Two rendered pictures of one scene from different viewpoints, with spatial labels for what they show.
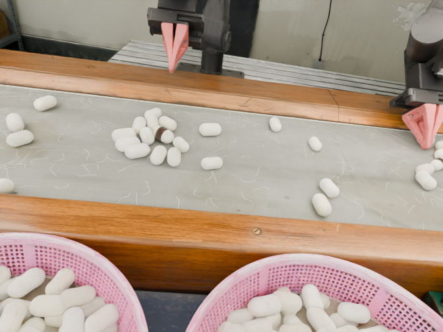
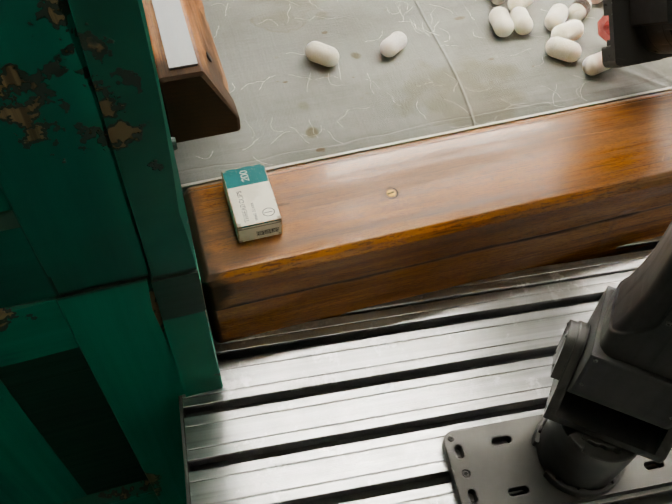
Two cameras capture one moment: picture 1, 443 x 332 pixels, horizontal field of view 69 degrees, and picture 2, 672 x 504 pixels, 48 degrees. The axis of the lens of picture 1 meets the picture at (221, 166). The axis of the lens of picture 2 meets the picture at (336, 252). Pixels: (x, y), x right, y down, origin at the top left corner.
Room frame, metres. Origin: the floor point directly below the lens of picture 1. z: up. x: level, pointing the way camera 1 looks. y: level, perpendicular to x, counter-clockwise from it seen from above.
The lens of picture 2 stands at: (1.10, -0.76, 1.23)
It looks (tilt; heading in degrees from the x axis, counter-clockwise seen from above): 54 degrees down; 167
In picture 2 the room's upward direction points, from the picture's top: 3 degrees clockwise
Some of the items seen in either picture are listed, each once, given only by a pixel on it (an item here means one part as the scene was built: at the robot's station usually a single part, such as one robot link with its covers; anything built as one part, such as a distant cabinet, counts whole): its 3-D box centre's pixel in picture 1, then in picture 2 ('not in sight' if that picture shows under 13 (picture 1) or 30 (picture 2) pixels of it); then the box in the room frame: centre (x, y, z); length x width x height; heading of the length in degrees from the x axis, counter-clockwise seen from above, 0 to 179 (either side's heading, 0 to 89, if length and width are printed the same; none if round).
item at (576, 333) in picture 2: not in sight; (616, 387); (0.92, -0.52, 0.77); 0.09 x 0.06 x 0.06; 56
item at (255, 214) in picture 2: not in sight; (251, 202); (0.71, -0.75, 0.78); 0.06 x 0.04 x 0.02; 6
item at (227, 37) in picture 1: (214, 39); not in sight; (0.91, 0.08, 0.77); 0.09 x 0.06 x 0.06; 76
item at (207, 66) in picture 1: (211, 60); not in sight; (0.92, 0.08, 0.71); 0.20 x 0.07 x 0.08; 91
